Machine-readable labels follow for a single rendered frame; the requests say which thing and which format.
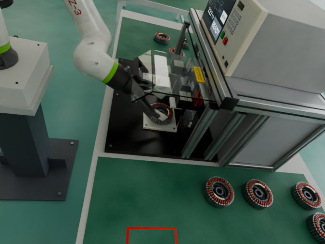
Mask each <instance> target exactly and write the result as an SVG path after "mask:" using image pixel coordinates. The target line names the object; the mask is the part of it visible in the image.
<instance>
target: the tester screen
mask: <svg viewBox="0 0 325 244"><path fill-rule="evenodd" d="M234 2H235V0H209V2H208V5H207V7H206V10H205V12H206V13H207V15H208V17H209V19H210V21H211V24H210V26H209V24H208V22H207V20H206V18H205V16H204V15H203V17H204V20H205V22H206V24H207V26H208V28H209V30H210V27H211V25H212V22H213V20H214V17H216V18H217V20H218V22H219V24H220V25H221V27H222V28H223V25H224V24H223V23H222V21H221V19H220V18H219V16H218V14H217V11H218V8H219V6H220V5H221V7H222V8H223V9H224V11H225V12H226V14H227V16H228V15H229V13H230V10H231V8H232V6H233V4H234ZM209 7H211V9H212V11H213V13H212V15H211V17H210V16H209V14H208V10H209ZM210 32H211V30H210ZM211 35H212V37H213V39H214V41H215V42H216V40H215V38H214V36H213V34H212V32H211Z"/></svg>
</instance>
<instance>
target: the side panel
mask: <svg viewBox="0 0 325 244"><path fill-rule="evenodd" d="M324 133H325V125H323V124H317V123H311V122H303V121H296V120H290V119H284V118H277V117H271V116H265V115H262V116H261V117H260V118H259V119H258V120H257V121H256V123H255V124H254V125H253V126H252V127H251V128H250V130H249V131H248V132H247V133H246V134H245V135H244V137H243V138H242V139H241V140H240V141H239V142H238V143H237V145H236V146H235V147H234V148H233V149H232V150H231V151H230V152H229V154H228V155H227V156H226V157H225V158H224V159H223V160H222V162H219V161H218V163H220V164H219V166H220V167H225V168H241V169H253V170H264V171H276V170H277V169H279V168H280V167H281V166H283V165H284V164H285V163H286V162H288V161H289V160H290V159H292V158H293V157H294V156H296V155H297V154H298V153H299V152H301V151H302V150H303V149H305V148H306V147H307V146H309V145H310V144H311V143H313V142H314V141H315V140H316V139H318V138H319V137H320V136H321V135H323V134H324Z"/></svg>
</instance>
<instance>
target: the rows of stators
mask: <svg viewBox="0 0 325 244"><path fill-rule="evenodd" d="M302 190H303V191H304V192H302ZM292 194H293V197H294V198H295V200H296V201H297V202H298V203H299V205H301V206H302V207H303V208H305V209H308V210H315V209H317V208H319V207H321V205H322V199H321V196H320V195H319V193H318V192H317V190H316V189H314V187H312V186H311V185H309V184H308V183H305V182H298V183H297V184H295V185H294V186H293V187H292ZM310 199H311V200H310ZM321 223H322V224H321ZM308 227H309V229H310V231H311V232H312V235H314V237H315V238H316V239H317V240H318V241H319V242H321V243H322V244H325V214H324V213H314V214H312V215H310V216H309V217H308Z"/></svg>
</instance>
